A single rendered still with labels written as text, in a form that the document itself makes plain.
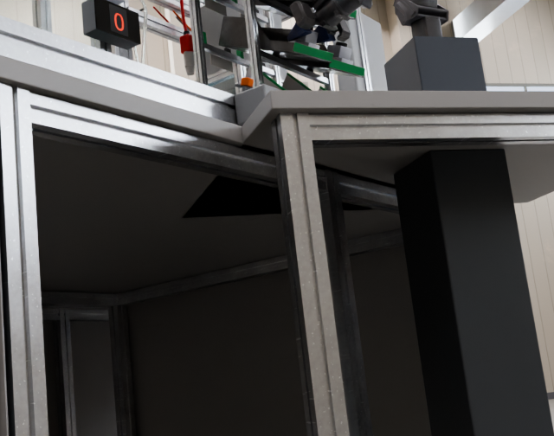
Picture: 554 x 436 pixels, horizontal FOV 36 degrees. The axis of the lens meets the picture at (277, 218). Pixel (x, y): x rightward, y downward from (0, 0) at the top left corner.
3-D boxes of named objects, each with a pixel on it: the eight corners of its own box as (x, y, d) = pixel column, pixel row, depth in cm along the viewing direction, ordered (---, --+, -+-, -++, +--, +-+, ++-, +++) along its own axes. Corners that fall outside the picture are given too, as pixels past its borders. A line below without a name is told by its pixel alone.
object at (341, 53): (351, 73, 212) (357, 45, 212) (339, 69, 209) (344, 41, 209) (327, 70, 219) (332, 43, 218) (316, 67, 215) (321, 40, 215)
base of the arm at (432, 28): (452, 44, 167) (447, 16, 168) (422, 44, 165) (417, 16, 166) (434, 59, 173) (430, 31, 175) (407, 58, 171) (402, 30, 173)
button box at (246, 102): (332, 136, 164) (328, 105, 165) (267, 115, 147) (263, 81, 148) (303, 145, 168) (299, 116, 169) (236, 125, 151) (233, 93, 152)
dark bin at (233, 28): (331, 63, 203) (338, 32, 202) (293, 53, 194) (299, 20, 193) (256, 54, 223) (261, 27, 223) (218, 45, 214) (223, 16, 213)
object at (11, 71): (490, 210, 220) (488, 199, 221) (-4, 76, 100) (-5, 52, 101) (117, 296, 300) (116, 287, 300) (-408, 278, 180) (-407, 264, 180)
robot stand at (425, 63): (495, 134, 161) (478, 36, 165) (429, 135, 156) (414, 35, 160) (458, 156, 174) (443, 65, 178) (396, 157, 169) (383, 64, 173)
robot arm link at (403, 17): (450, 21, 170) (445, -9, 171) (415, 16, 165) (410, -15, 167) (429, 35, 175) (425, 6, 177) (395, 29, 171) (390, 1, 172)
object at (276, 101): (751, 106, 151) (748, 91, 151) (272, 108, 122) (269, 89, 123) (527, 202, 216) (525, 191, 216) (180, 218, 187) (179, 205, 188)
